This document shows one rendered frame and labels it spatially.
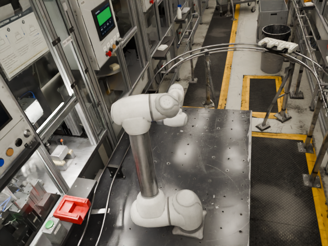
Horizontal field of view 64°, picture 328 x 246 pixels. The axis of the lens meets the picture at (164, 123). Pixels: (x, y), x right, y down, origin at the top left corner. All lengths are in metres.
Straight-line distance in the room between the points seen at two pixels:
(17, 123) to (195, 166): 1.18
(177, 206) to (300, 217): 1.39
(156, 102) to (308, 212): 1.84
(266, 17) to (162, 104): 3.72
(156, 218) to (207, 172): 0.58
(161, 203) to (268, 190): 1.42
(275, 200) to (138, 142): 1.65
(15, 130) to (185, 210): 0.90
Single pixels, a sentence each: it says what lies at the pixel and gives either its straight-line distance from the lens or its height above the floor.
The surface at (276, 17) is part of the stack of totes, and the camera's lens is 4.72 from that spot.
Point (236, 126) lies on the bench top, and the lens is 2.23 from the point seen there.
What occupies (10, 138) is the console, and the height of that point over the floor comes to 1.46.
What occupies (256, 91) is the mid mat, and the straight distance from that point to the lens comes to 3.85.
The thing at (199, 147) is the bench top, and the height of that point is 0.68.
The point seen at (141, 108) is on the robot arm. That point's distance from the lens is 1.19.
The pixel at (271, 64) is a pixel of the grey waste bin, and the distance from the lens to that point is 4.19.
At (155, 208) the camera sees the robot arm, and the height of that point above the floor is 0.94.
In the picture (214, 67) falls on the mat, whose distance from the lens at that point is 4.42.
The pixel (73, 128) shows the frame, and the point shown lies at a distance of 2.01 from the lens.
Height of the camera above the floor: 2.15
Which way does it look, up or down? 40 degrees down
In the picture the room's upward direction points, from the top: 10 degrees counter-clockwise
